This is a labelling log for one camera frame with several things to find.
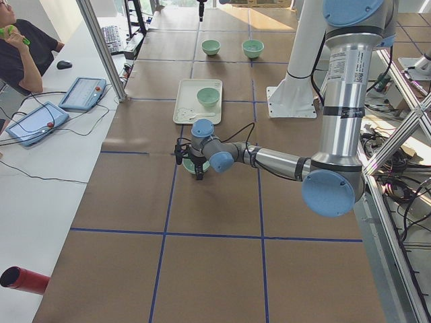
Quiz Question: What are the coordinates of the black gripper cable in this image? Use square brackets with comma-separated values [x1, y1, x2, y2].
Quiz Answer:
[218, 122, 260, 169]

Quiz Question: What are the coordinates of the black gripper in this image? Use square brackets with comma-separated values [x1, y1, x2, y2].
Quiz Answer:
[197, 0, 205, 22]
[189, 153, 206, 180]

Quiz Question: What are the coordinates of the black computer mouse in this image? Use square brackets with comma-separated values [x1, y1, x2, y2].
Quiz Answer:
[56, 60, 73, 70]

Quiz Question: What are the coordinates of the black keyboard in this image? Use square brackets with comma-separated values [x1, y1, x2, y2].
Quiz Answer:
[101, 26, 123, 55]

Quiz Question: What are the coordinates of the cream bear tray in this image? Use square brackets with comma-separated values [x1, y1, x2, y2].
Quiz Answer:
[172, 79, 223, 124]

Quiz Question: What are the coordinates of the seated person black shirt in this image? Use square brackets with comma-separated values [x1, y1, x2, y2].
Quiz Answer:
[1, 1, 65, 96]

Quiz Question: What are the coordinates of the near blue teach pendant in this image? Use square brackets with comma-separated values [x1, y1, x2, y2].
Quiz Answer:
[5, 102, 69, 147]

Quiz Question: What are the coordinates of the blue teach pendant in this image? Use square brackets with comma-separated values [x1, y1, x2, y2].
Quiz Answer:
[59, 77, 106, 112]
[5, 102, 69, 147]

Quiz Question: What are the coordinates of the aluminium frame post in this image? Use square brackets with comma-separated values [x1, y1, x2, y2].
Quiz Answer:
[76, 0, 127, 102]

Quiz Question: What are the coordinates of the red cylinder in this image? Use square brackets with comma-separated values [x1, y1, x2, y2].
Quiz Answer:
[1, 266, 50, 295]

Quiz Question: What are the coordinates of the far blue teach pendant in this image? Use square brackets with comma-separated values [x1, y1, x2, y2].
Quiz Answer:
[59, 77, 106, 112]

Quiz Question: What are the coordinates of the white pedestal column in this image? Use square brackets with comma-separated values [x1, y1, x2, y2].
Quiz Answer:
[267, 0, 327, 118]

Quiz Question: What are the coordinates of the green bowl with ice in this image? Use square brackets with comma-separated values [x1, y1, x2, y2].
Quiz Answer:
[242, 40, 265, 59]

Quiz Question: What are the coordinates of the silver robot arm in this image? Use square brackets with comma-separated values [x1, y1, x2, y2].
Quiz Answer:
[185, 1, 398, 217]

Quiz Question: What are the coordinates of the white plastic spoon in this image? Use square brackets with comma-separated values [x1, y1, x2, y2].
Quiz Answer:
[186, 113, 216, 121]

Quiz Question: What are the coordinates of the green bowl on tray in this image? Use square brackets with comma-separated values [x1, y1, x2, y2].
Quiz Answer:
[197, 87, 220, 108]

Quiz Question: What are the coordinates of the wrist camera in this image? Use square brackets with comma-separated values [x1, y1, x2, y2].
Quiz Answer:
[174, 143, 190, 166]

